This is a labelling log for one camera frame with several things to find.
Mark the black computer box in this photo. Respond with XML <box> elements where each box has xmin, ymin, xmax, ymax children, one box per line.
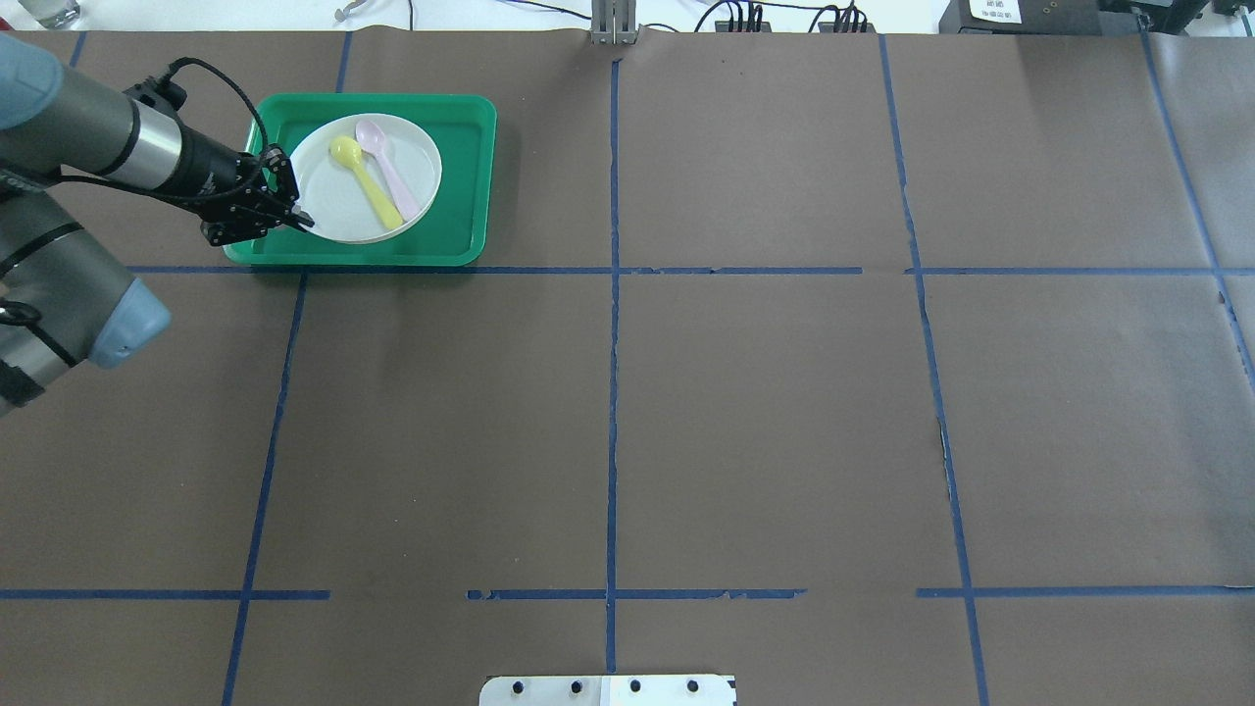
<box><xmin>937</xmin><ymin>1</ymin><xmax>1102</xmax><ymax>36</ymax></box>

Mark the white round plate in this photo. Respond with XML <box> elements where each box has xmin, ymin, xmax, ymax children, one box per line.
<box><xmin>292</xmin><ymin>113</ymin><xmax>443</xmax><ymax>245</ymax></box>

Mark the pink plastic spoon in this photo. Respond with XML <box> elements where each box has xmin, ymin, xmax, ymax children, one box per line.
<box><xmin>355</xmin><ymin>120</ymin><xmax>420</xmax><ymax>221</ymax></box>

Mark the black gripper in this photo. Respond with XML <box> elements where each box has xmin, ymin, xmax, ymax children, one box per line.
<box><xmin>200</xmin><ymin>147</ymin><xmax>315</xmax><ymax>246</ymax></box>

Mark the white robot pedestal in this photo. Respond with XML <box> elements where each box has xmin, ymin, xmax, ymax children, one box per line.
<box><xmin>478</xmin><ymin>673</ymin><xmax>738</xmax><ymax>705</ymax></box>

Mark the clear water bottle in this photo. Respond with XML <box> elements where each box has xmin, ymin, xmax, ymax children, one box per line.
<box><xmin>18</xmin><ymin>0</ymin><xmax>82</xmax><ymax>30</ymax></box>

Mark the yellow plastic spoon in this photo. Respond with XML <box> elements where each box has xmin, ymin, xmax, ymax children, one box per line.
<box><xmin>328</xmin><ymin>135</ymin><xmax>403</xmax><ymax>229</ymax></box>

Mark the aluminium frame post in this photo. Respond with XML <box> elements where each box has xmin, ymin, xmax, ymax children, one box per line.
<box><xmin>590</xmin><ymin>0</ymin><xmax>640</xmax><ymax>46</ymax></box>

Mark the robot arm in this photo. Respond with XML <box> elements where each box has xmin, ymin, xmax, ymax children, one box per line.
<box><xmin>1</xmin><ymin>34</ymin><xmax>314</xmax><ymax>413</ymax></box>

